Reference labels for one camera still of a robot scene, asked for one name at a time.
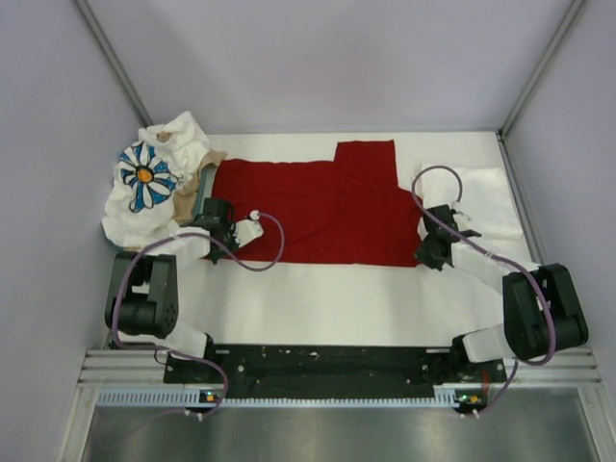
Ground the red t shirt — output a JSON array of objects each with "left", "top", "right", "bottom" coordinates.
[{"left": 213, "top": 141, "right": 422, "bottom": 268}]

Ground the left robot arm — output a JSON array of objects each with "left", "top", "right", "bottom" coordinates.
[{"left": 105, "top": 198, "right": 239, "bottom": 382}]

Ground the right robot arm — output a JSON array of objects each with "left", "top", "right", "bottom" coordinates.
[{"left": 415, "top": 205, "right": 589, "bottom": 381}]

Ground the tan t shirt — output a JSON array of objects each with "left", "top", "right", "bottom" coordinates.
[{"left": 124, "top": 130, "right": 229, "bottom": 256}]

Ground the teal plastic bin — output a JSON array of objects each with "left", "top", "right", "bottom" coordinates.
[{"left": 104, "top": 161, "right": 218, "bottom": 254}]

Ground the folded white t shirt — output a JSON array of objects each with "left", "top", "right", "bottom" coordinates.
[{"left": 411, "top": 164, "right": 523, "bottom": 241}]

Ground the white flower print t shirt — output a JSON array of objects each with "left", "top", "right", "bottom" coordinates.
[{"left": 102, "top": 141, "right": 185, "bottom": 248}]

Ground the white crumpled t shirt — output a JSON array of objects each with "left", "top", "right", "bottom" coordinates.
[{"left": 138, "top": 111, "right": 210, "bottom": 181}]

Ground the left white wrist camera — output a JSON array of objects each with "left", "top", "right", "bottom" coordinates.
[{"left": 234, "top": 210, "right": 265, "bottom": 248}]

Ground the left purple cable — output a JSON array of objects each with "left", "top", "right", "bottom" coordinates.
[{"left": 109, "top": 212, "right": 286, "bottom": 415}]

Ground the right aluminium frame post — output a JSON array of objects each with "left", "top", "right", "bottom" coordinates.
[{"left": 498, "top": 0, "right": 592, "bottom": 139}]

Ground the aluminium frame post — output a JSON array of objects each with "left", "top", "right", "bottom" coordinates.
[
  {"left": 498, "top": 0, "right": 592, "bottom": 139},
  {"left": 71, "top": 0, "right": 152, "bottom": 127}
]

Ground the grey slotted cable duct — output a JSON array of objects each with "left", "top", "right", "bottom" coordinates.
[{"left": 96, "top": 387, "right": 486, "bottom": 410}]

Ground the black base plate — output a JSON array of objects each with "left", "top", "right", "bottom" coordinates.
[{"left": 163, "top": 342, "right": 506, "bottom": 399}]

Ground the left aluminium frame post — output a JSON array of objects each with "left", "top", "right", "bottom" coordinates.
[{"left": 71, "top": 0, "right": 152, "bottom": 127}]

